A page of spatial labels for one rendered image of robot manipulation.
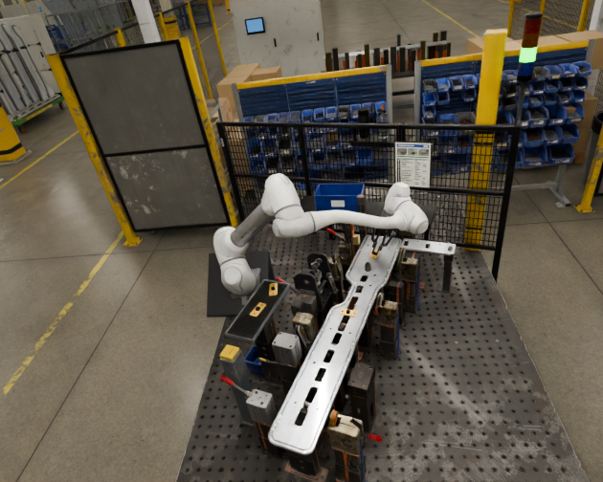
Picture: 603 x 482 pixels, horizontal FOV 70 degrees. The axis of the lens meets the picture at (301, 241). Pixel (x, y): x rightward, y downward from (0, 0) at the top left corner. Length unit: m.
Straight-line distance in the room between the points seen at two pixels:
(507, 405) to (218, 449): 1.28
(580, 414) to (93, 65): 4.45
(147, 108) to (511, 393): 3.60
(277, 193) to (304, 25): 6.87
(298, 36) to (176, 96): 4.88
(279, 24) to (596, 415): 7.55
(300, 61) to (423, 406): 7.49
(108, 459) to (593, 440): 2.86
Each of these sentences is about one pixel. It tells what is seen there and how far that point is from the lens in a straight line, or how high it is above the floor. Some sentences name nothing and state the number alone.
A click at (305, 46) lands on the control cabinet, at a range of 8.75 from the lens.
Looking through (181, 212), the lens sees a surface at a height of 0.33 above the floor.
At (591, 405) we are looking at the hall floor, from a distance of 3.23.
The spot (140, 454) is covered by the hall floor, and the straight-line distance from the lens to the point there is 3.16.
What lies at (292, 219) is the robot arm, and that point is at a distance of 1.96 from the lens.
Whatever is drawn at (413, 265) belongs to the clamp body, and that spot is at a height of 1.04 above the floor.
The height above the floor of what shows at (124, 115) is 1.42.
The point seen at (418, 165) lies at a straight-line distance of 2.70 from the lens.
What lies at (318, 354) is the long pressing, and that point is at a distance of 1.93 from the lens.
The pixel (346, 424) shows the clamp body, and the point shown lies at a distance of 1.65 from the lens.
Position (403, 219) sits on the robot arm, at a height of 1.36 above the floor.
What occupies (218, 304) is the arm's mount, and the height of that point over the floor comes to 0.76.
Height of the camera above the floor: 2.46
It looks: 34 degrees down
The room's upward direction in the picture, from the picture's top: 9 degrees counter-clockwise
